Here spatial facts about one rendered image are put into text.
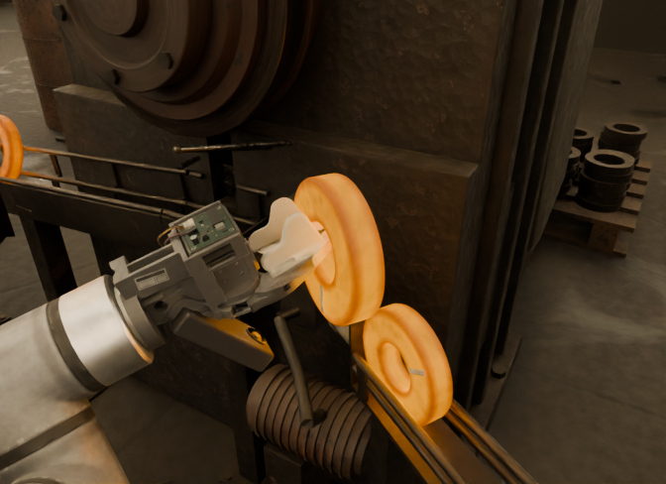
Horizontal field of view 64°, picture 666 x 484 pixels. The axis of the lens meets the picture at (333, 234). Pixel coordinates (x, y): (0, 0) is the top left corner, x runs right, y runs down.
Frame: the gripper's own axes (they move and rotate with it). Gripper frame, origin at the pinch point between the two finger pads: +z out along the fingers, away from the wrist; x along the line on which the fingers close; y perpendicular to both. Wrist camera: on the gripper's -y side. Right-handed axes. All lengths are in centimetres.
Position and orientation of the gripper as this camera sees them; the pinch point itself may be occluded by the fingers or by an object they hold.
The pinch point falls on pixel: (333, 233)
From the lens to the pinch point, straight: 54.3
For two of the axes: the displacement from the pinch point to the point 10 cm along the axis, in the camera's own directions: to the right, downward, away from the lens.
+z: 8.7, -4.5, 2.1
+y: -2.6, -7.7, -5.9
